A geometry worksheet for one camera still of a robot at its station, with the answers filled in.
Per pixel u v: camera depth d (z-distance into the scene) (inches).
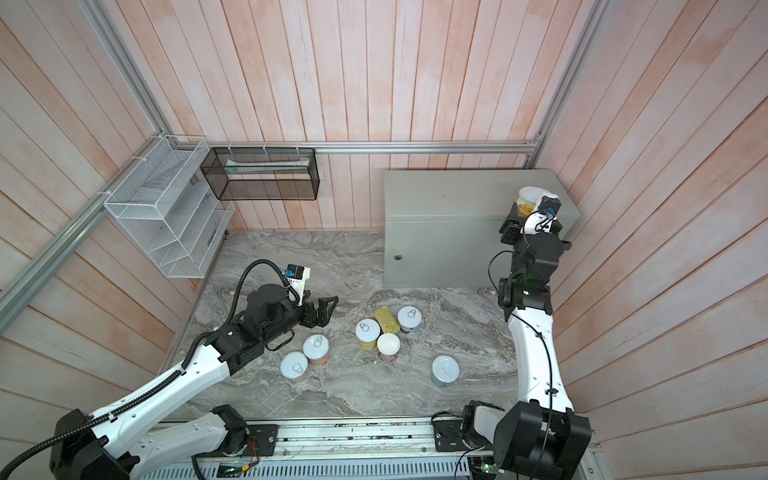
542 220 21.8
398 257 35.5
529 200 25.5
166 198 30.6
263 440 28.9
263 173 39.9
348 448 28.8
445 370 31.4
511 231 24.9
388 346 32.7
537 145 36.5
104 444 15.3
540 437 15.6
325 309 26.8
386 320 35.6
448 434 29.2
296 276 25.5
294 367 31.4
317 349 32.7
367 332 33.8
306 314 26.1
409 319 35.6
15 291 20.4
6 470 14.2
